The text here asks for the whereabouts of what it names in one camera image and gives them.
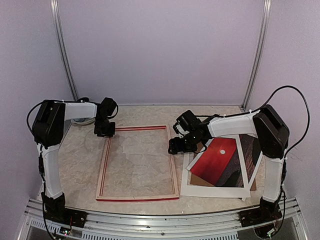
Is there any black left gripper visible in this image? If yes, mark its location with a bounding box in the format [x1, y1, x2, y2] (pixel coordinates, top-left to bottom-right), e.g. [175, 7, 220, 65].
[94, 117, 116, 137]

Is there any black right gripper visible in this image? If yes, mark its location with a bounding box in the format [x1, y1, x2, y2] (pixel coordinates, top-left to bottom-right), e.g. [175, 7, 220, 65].
[168, 130, 202, 155]

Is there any white photo mat border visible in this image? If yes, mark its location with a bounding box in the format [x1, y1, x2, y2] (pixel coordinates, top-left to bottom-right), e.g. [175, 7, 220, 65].
[180, 135, 251, 199]

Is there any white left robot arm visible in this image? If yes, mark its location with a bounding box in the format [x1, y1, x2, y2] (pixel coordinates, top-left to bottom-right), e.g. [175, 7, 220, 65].
[27, 97, 119, 223]

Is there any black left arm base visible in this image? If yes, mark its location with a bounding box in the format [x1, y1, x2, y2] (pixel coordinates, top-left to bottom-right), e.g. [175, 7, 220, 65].
[44, 208, 88, 228]

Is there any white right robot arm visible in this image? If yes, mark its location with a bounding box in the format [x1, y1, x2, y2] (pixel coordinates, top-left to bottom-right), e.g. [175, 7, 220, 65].
[168, 101, 292, 222]

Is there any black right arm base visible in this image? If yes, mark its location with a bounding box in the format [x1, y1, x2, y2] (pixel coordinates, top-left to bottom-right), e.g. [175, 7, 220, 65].
[239, 197, 282, 228]

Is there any red and black photo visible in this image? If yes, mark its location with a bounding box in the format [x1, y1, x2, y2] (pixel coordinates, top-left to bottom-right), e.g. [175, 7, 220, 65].
[186, 134, 262, 189]

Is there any white round plate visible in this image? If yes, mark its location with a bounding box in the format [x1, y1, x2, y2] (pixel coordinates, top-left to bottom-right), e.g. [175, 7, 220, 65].
[71, 118, 95, 126]

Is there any brown cardboard backing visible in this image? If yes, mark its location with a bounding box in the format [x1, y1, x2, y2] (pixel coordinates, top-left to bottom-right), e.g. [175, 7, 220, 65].
[190, 174, 257, 191]

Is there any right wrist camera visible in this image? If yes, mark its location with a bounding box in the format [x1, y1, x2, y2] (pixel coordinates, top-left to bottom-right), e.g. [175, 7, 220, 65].
[172, 122, 186, 136]

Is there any aluminium front rail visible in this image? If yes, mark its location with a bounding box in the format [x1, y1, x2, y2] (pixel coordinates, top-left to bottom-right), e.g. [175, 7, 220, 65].
[16, 198, 309, 240]

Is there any left aluminium corner post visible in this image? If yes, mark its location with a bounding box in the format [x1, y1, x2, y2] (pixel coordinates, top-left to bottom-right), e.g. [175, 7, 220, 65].
[49, 0, 79, 101]

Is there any aluminium corner post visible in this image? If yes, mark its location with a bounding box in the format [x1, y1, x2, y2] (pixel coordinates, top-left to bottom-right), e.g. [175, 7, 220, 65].
[241, 0, 272, 111]
[49, 0, 79, 101]

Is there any right aluminium corner post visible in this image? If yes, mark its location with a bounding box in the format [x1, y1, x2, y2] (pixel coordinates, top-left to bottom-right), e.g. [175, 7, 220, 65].
[241, 0, 272, 111]

